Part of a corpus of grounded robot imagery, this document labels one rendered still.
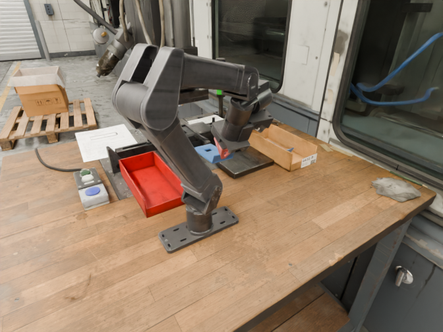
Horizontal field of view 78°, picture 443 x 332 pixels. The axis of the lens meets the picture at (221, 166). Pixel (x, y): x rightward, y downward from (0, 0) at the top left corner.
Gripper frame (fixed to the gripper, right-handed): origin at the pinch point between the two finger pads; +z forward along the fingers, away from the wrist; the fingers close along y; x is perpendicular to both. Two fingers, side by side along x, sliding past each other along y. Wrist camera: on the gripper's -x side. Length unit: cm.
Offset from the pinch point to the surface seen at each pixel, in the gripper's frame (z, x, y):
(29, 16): 378, 57, 860
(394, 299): 42, -59, -60
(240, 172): 9.5, -8.3, -1.7
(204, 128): 13.4, -7.4, 23.0
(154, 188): 14.2, 18.4, 4.2
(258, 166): 9.6, -15.7, -1.4
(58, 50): 464, 9, 830
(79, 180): 17.1, 37.5, 16.0
